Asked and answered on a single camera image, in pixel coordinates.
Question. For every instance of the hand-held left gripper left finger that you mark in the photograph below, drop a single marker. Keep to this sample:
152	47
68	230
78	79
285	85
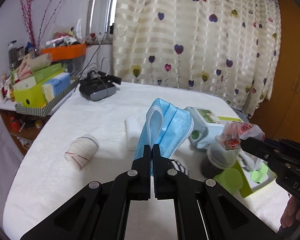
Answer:
143	165

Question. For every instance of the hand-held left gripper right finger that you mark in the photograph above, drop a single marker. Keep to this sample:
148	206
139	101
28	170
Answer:
162	166

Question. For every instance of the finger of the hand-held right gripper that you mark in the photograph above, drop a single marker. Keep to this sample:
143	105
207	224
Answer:
260	150
280	143

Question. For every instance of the black white striped cloth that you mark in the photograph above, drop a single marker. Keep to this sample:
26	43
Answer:
178	167

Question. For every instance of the red snack packet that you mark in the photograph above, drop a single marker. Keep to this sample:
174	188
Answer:
236	135

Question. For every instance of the white towel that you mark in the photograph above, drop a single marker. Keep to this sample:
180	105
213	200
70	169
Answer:
133	132

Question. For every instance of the lime green shallow box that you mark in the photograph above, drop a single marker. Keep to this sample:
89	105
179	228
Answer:
247	190

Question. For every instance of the blue face mask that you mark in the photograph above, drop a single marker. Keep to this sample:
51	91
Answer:
170	125

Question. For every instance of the person's right hand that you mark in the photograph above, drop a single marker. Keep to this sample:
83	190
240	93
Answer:
293	215

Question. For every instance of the grey clothing pile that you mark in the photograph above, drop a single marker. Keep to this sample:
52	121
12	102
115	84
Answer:
240	113

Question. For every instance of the dark jar with frosted lid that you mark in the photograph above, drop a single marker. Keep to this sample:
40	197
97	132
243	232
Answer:
218	157

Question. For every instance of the light blue wet wipes pack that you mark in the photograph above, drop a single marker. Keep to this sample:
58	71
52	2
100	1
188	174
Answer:
206	127

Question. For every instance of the beige rolled bandage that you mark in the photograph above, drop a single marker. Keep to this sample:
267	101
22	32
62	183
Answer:
81	151

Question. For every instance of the wooden wardrobe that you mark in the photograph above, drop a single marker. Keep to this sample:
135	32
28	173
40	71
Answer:
290	67

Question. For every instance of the grey VR headset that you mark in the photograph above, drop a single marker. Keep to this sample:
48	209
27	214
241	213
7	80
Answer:
97	90

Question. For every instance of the striped tray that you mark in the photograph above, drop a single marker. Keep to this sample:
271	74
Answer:
45	108

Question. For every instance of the blue tissue pack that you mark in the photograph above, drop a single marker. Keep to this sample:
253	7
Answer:
57	85

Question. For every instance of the lime green storage box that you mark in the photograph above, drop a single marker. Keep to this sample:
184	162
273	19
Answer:
30	95

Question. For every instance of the wooden side table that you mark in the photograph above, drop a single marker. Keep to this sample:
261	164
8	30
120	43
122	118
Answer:
12	127

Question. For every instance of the orange tray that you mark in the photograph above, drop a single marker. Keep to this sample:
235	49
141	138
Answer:
65	52

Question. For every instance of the beige rolled cloth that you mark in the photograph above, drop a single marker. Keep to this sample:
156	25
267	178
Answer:
40	63

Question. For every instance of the heart print curtain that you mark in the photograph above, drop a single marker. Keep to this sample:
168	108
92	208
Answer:
190	17

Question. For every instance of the glass jar with black lid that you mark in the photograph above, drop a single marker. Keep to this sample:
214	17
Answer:
12	55

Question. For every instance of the dark bare branches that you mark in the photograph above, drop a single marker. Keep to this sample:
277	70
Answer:
50	17

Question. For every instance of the red flower branches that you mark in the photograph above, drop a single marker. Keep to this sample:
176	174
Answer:
28	20

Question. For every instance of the window frame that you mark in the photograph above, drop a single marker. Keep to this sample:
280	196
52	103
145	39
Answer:
102	7

